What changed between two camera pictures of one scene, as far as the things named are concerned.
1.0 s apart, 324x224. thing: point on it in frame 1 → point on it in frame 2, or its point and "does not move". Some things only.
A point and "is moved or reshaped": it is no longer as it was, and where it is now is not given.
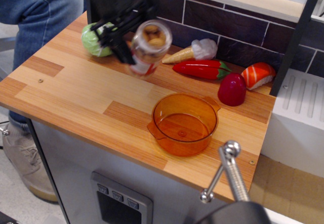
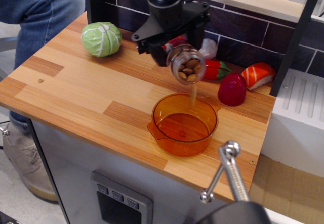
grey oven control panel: [115, 204] does not move
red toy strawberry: [232, 89] does not move
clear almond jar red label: [152, 39] is moved or reshaped
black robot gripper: [120, 13] → [164, 24]
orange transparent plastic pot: [184, 123] does not move
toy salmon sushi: [258, 74] does not move
